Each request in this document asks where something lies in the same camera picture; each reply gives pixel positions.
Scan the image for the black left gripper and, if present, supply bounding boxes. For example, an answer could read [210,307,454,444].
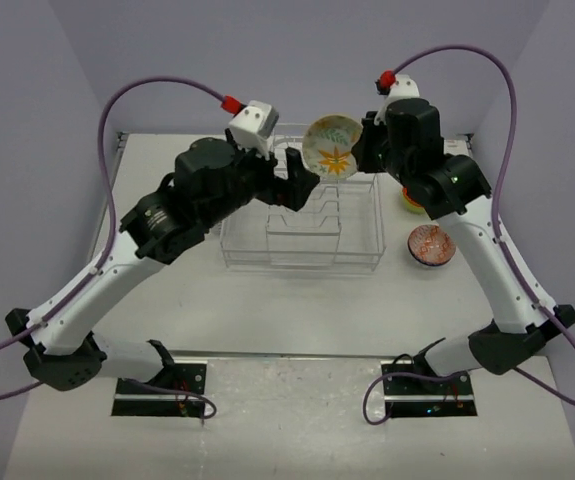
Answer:
[200,126,317,226]

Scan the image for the dark blue triangle bowl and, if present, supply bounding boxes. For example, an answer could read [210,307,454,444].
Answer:
[409,249,456,268]

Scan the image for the red rimmed patterned bowl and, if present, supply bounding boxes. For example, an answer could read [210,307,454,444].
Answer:
[407,224,457,251]

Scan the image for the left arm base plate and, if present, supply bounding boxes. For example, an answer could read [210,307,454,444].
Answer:
[111,361,213,420]

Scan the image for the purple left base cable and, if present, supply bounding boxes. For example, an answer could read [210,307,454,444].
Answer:
[126,379,218,421]

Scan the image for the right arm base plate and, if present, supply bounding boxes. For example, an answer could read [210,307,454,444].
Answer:
[382,374,478,419]

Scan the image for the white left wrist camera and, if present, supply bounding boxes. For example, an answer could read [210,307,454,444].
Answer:
[228,100,279,157]

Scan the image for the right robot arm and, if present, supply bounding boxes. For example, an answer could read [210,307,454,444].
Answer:
[352,98,575,393]

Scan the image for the lime green bowl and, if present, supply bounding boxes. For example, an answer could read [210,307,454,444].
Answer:
[402,198,425,215]

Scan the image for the white wire dish rack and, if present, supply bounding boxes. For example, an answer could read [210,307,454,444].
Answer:
[219,134,386,274]

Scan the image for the blue zigzag patterned bowl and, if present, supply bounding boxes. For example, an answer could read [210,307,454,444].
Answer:
[301,114,363,181]

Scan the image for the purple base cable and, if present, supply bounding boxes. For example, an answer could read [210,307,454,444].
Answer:
[126,379,218,421]
[361,367,468,427]

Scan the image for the orange bowl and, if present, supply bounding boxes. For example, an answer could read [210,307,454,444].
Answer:
[402,187,412,202]

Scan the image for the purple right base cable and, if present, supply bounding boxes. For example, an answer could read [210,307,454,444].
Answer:
[361,367,468,427]

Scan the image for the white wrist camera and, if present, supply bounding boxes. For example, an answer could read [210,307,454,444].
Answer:
[374,70,420,125]
[228,100,279,157]

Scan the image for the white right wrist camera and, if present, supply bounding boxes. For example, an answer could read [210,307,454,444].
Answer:
[374,70,420,125]

